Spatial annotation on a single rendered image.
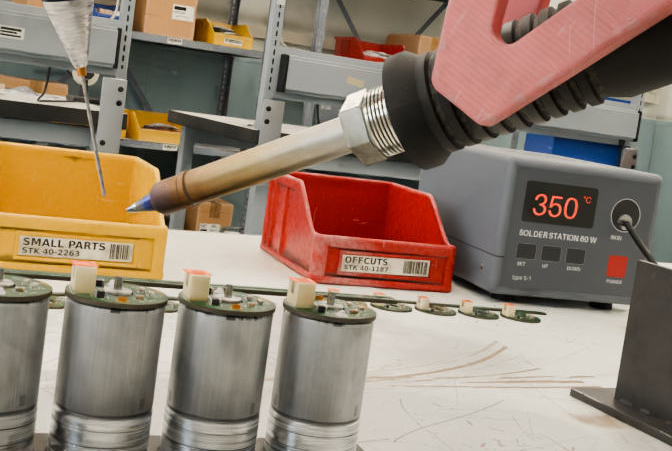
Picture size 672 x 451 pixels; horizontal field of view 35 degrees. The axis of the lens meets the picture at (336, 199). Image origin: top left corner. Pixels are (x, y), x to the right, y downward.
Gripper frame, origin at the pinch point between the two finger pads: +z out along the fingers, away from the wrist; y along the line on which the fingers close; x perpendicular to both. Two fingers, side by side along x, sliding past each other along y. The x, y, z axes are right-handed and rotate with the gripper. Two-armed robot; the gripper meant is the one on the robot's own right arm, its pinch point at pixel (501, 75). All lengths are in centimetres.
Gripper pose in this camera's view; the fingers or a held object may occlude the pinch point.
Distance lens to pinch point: 21.3
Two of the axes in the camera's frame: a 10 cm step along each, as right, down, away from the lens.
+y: -4.2, 0.4, -9.0
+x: 7.1, 6.3, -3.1
